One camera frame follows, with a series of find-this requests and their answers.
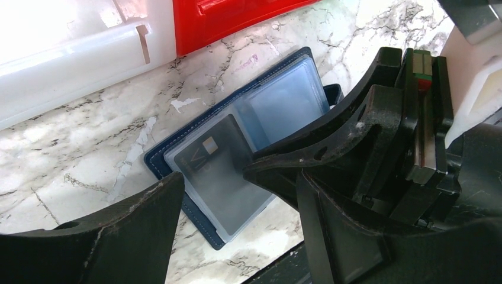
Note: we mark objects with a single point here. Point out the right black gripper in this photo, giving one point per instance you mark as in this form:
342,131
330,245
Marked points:
383,146

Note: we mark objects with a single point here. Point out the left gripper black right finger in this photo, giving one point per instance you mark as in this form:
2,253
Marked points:
348,243

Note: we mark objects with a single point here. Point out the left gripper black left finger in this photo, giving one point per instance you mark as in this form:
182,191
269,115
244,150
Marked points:
127,242

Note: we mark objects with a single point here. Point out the navy blue card holder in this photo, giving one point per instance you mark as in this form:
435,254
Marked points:
275,104

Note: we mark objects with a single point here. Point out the red plastic bin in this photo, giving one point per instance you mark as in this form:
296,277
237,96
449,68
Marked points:
199,23

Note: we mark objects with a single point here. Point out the white plastic bin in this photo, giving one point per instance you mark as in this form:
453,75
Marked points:
53,52

